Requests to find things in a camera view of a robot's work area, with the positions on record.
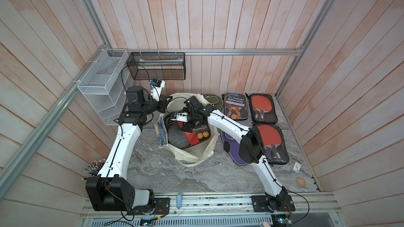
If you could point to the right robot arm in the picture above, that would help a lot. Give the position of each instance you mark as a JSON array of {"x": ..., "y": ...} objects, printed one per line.
[{"x": 260, "y": 146}]

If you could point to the white wire mesh shelf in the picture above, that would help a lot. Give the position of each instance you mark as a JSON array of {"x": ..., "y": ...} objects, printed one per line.
[{"x": 105, "y": 82}]

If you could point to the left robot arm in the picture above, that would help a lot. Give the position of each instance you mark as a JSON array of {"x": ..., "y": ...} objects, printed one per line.
[{"x": 109, "y": 190}]

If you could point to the red black paddle cover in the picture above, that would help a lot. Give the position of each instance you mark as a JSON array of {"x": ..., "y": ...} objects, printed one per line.
[{"x": 200, "y": 134}]

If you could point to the black mesh basket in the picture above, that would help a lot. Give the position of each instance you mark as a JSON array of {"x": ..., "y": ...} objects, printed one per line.
[{"x": 160, "y": 65}]

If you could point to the small blue cylinder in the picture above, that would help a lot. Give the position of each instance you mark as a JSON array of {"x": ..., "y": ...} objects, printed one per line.
[{"x": 179, "y": 200}]

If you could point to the canvas tote bag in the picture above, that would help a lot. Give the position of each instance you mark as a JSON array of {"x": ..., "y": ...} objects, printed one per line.
[{"x": 189, "y": 148}]

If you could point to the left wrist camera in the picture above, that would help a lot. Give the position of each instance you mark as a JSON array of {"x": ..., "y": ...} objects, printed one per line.
[{"x": 157, "y": 86}]

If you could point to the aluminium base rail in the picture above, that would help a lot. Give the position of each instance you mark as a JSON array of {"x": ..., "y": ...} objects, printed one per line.
[{"x": 205, "y": 209}]

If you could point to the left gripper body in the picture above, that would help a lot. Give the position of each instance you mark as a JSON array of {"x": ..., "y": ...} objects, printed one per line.
[{"x": 159, "y": 105}]

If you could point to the green paddle cover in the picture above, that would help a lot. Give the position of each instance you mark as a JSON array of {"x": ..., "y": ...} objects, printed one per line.
[{"x": 214, "y": 100}]

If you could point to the red paddle case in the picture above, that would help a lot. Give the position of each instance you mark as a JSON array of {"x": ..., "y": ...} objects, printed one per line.
[
  {"x": 262, "y": 109},
  {"x": 274, "y": 144}
]

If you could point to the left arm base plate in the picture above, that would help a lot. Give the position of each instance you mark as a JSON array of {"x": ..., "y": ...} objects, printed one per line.
[{"x": 158, "y": 206}]

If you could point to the purple paddle cover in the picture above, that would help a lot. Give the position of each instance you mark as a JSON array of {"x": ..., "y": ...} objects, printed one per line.
[{"x": 231, "y": 146}]

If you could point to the Deerway paddle set pack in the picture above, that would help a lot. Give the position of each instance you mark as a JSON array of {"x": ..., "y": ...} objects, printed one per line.
[{"x": 236, "y": 106}]

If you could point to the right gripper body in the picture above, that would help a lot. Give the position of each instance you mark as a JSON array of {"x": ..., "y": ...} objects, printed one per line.
[{"x": 191, "y": 121}]

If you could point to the small white tag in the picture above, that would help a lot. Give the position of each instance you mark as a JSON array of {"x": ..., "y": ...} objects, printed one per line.
[{"x": 297, "y": 167}]

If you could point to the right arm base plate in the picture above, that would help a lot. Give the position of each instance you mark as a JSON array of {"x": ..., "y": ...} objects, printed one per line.
[{"x": 263, "y": 203}]

